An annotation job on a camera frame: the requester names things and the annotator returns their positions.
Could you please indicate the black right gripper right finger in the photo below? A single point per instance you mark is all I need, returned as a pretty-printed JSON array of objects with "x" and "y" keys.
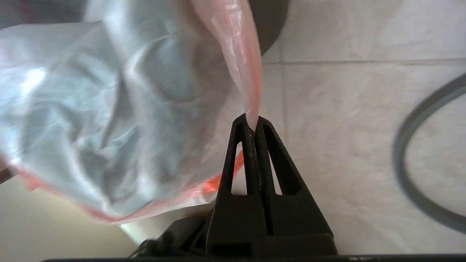
[{"x": 298, "y": 218}]

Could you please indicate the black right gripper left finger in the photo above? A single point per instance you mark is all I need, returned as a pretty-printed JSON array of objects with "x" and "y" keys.
[{"x": 236, "y": 218}]

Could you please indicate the white bag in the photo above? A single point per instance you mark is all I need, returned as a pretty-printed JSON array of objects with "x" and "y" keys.
[{"x": 109, "y": 109}]

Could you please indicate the black round trash bin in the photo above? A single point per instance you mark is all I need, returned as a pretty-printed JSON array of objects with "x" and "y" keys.
[{"x": 271, "y": 22}]

